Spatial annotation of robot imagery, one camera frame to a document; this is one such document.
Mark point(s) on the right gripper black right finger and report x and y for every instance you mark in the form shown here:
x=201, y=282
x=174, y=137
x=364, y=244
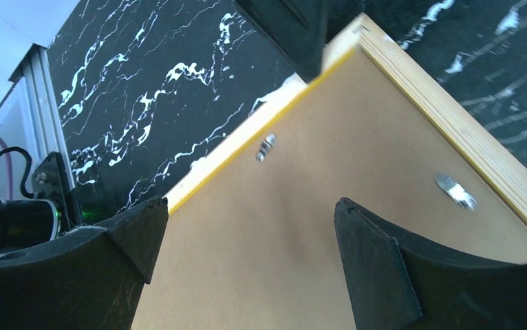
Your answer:
x=397, y=279

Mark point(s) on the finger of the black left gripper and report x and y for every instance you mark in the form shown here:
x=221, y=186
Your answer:
x=297, y=28

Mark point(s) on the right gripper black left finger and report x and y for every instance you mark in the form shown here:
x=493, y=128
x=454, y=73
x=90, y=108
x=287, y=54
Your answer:
x=90, y=278

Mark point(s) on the brown cardboard backing board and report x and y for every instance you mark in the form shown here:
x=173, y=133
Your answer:
x=255, y=248

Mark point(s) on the yellow wooden picture frame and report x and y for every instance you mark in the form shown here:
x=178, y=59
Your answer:
x=498, y=168

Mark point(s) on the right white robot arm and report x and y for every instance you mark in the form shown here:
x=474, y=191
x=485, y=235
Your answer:
x=17, y=218

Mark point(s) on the silver frame turn clip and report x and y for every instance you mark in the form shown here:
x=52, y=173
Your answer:
x=266, y=145

